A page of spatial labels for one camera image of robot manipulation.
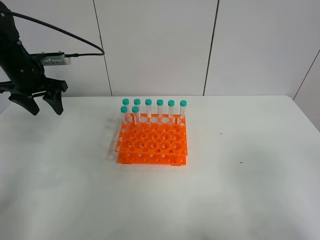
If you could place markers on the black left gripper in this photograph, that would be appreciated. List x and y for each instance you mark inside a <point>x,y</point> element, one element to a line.
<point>27,77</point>

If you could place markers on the teal capped clear test tube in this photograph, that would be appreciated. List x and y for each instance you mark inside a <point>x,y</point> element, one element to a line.
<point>136,118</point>

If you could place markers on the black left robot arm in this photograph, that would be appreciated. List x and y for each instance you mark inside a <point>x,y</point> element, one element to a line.
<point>10,44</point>

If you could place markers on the teal capped front-row tube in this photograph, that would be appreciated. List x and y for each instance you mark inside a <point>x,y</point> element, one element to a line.
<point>125,112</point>

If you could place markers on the teal capped racked tube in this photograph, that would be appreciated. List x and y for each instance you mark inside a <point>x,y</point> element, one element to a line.
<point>183,104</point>
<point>137,102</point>
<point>126,102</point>
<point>171,104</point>
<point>160,104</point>
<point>148,104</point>

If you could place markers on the orange test tube rack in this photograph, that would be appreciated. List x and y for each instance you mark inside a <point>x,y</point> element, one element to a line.
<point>154,141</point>

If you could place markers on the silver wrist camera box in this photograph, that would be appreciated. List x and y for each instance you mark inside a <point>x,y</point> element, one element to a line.
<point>52,59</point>

